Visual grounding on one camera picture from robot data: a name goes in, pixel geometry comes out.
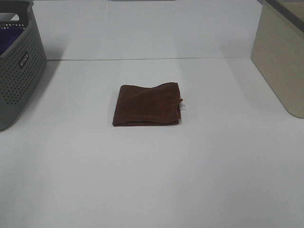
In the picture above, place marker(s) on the purple cloth in basket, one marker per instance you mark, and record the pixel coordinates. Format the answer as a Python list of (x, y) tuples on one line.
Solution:
[(8, 36)]

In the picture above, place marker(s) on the brown towel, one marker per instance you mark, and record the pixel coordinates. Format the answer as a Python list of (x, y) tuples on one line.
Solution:
[(148, 106)]

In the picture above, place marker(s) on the beige storage box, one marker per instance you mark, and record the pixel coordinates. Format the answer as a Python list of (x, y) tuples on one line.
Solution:
[(278, 52)]

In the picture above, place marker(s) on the grey perforated plastic basket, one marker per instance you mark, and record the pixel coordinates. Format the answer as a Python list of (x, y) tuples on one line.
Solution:
[(22, 65)]

